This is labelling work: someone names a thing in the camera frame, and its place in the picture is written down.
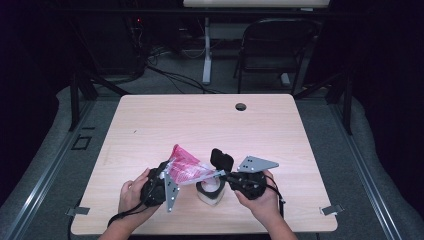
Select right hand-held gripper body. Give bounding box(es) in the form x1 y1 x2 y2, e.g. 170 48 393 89
229 155 281 201

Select black folding chair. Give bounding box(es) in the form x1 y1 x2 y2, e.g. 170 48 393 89
233 17 322 97

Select clear seasoning jar black lid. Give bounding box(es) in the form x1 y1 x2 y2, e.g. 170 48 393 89
195 148 235 207

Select aluminium floor rail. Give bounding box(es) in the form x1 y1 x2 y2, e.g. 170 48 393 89
328 99 406 240
1 99 96 240

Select hand-held gripper black cable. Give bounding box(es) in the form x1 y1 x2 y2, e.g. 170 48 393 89
265 174 287 220
106 200 148 228

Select grey metal corner bracket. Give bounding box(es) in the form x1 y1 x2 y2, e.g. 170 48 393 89
319 203 345 216
65 206 91 217

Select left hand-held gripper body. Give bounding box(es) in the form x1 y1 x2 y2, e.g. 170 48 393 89
139 162 181 214

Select person's left hand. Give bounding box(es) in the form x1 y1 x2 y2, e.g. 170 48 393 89
118 167 158 225

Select pink and white seasoning bag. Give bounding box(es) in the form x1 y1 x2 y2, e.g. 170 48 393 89
165 143 228 186

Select dark computer tower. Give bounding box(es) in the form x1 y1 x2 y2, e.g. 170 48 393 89
96 14 148 77

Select black floor cables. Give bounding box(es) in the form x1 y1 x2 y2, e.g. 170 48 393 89
131 19 223 95

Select white desk leg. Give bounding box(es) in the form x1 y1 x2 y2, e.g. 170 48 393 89
201 16 214 86

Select right hand-held gripper black cable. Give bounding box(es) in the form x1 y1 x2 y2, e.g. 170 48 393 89
265 174 287 220

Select person's right hand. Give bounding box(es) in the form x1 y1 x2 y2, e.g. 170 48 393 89
234 169 285 228

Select black metal stand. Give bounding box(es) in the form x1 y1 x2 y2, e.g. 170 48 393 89
293 71 354 136
67 70 129 132

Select left hand-held gripper black cable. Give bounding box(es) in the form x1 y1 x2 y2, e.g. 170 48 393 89
106 200 148 228

